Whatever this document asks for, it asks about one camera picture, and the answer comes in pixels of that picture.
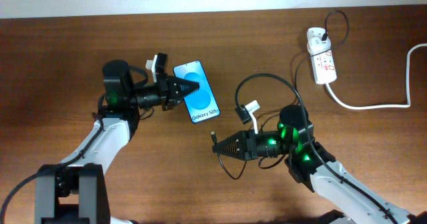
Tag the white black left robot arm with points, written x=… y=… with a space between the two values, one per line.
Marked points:
x=74 y=190

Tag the white charger adapter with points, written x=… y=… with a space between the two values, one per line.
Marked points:
x=315 y=43

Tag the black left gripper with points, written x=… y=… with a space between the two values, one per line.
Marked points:
x=173 y=98

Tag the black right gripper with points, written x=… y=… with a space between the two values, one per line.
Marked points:
x=245 y=153

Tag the white power strip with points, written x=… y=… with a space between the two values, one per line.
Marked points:
x=323 y=66

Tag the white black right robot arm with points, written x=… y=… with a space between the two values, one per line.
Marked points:
x=310 y=164

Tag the blue Galaxy smartphone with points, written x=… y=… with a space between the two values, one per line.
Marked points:
x=201 y=104

